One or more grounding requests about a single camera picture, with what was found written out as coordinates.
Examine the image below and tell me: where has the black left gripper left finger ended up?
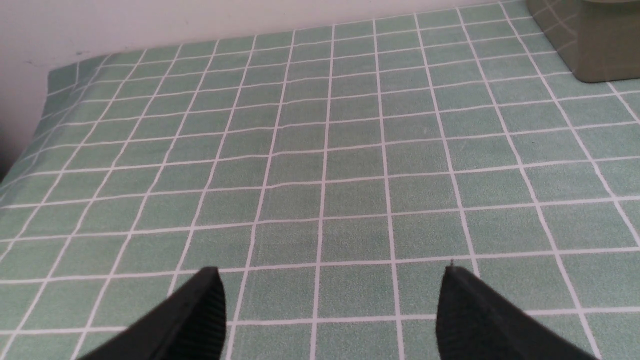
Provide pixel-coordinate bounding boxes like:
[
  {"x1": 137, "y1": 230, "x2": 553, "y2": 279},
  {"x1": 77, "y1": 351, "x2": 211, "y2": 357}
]
[{"x1": 82, "y1": 266, "x2": 227, "y2": 360}]

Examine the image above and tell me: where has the green checkered tablecloth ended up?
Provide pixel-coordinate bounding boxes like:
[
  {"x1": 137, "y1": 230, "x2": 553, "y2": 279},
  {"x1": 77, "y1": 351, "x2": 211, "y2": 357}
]
[{"x1": 1, "y1": 0, "x2": 640, "y2": 360}]

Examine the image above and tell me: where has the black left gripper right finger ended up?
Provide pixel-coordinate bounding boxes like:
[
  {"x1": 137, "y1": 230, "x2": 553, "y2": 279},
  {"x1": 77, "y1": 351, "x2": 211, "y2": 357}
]
[{"x1": 436, "y1": 265, "x2": 594, "y2": 360}]

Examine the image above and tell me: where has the olive green plastic bin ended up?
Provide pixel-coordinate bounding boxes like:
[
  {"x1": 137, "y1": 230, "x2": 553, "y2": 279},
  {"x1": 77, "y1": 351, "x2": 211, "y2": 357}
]
[{"x1": 525, "y1": 0, "x2": 640, "y2": 84}]

